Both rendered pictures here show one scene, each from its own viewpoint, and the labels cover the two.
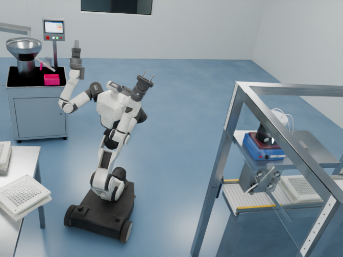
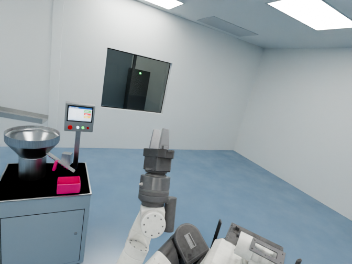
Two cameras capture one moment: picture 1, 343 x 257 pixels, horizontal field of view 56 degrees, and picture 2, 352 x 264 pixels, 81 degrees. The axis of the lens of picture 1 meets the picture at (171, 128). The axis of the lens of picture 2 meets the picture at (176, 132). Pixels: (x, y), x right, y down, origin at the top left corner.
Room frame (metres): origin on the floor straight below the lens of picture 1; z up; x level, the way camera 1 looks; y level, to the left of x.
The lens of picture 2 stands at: (1.75, 0.84, 1.79)
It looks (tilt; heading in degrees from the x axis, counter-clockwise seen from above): 15 degrees down; 354
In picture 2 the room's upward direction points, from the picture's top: 12 degrees clockwise
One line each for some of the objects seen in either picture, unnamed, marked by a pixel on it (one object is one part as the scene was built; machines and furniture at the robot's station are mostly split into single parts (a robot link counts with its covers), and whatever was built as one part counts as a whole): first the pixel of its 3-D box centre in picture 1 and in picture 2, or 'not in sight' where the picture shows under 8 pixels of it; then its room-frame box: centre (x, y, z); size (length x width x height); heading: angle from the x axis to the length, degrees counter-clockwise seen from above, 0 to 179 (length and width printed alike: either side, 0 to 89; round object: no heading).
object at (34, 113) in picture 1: (40, 104); (45, 216); (3.35, 1.63, 0.38); 0.63 x 0.57 x 0.76; 114
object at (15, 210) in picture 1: (21, 193); not in sight; (1.40, 0.85, 0.94); 0.25 x 0.24 x 0.02; 149
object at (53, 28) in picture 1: (54, 46); (77, 138); (3.56, 1.49, 1.07); 0.23 x 0.10 x 0.62; 114
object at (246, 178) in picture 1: (260, 175); not in sight; (1.64, -0.61, 1.20); 0.22 x 0.11 x 0.20; 107
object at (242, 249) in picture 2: (114, 88); (253, 253); (2.22, 0.49, 1.34); 0.10 x 0.07 x 0.09; 59
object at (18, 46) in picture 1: (31, 58); (42, 154); (3.38, 1.69, 0.95); 0.49 x 0.36 x 0.38; 114
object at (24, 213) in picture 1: (22, 198); not in sight; (1.40, 0.85, 0.89); 0.24 x 0.24 x 0.02; 59
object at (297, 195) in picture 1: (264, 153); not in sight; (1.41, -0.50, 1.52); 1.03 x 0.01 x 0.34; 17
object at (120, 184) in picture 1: (111, 188); not in sight; (2.23, 0.47, 0.28); 0.21 x 0.20 x 0.13; 172
